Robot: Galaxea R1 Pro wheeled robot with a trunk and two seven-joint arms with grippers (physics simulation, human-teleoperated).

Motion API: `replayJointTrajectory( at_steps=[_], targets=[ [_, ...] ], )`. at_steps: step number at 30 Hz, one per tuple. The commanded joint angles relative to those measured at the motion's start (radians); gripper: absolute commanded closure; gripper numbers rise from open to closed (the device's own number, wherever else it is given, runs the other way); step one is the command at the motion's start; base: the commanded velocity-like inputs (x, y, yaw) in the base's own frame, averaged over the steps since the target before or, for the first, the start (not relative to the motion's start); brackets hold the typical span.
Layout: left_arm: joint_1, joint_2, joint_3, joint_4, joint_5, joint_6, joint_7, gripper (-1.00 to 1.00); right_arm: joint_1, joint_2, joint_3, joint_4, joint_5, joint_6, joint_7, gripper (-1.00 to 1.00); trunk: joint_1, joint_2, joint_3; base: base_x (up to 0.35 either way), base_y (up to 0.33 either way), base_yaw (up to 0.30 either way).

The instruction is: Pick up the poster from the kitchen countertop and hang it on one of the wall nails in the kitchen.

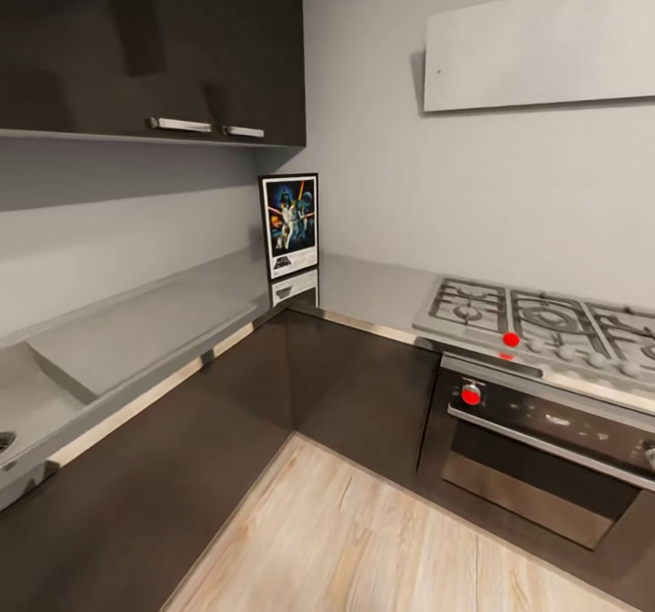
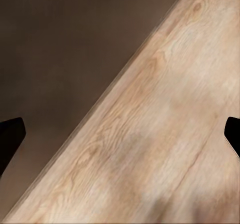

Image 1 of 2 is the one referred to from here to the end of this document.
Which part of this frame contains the poster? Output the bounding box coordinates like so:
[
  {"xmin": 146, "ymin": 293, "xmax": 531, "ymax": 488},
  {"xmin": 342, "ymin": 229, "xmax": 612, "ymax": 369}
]
[{"xmin": 258, "ymin": 173, "xmax": 320, "ymax": 282}]

